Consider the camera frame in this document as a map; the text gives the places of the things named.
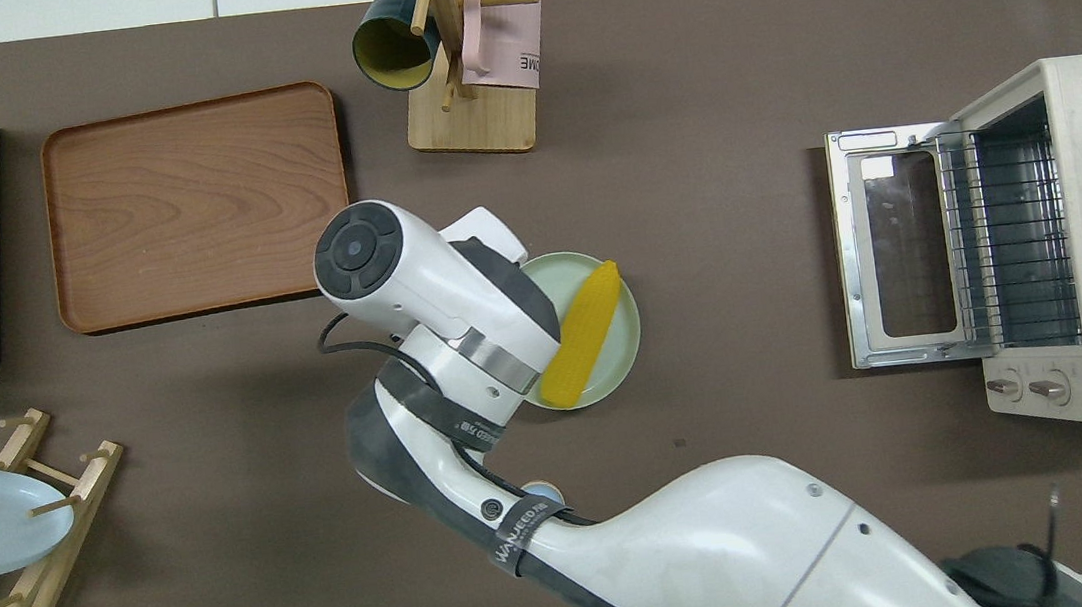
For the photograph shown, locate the yellow corn cob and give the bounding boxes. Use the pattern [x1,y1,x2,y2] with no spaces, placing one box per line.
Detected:
[525,258,635,412]

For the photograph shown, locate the light green plate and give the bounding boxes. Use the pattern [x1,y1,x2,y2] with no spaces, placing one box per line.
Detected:
[508,243,651,416]

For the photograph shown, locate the glass oven door with handle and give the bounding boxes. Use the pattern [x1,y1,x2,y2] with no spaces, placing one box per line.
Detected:
[823,117,992,373]

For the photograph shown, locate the brown wooden tray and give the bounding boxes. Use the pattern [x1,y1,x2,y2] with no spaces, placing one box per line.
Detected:
[36,77,363,339]

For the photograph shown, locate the brown table mat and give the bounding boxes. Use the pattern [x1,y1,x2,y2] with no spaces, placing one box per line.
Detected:
[0,0,1082,607]

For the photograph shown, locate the dark teal mug yellow inside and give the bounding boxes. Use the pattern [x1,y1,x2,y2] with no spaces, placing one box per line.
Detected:
[346,0,447,98]

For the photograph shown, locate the wooden mug tree stand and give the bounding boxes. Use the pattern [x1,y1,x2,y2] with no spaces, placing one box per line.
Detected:
[346,0,556,170]

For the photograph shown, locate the pink mug with print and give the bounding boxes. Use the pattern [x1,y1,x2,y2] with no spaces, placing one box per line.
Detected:
[452,0,552,99]

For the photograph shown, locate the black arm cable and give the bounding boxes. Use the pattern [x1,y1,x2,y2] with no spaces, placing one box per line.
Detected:
[315,306,408,360]

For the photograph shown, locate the metal wire oven rack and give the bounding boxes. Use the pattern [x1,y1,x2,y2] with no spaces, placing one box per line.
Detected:
[933,118,1082,353]

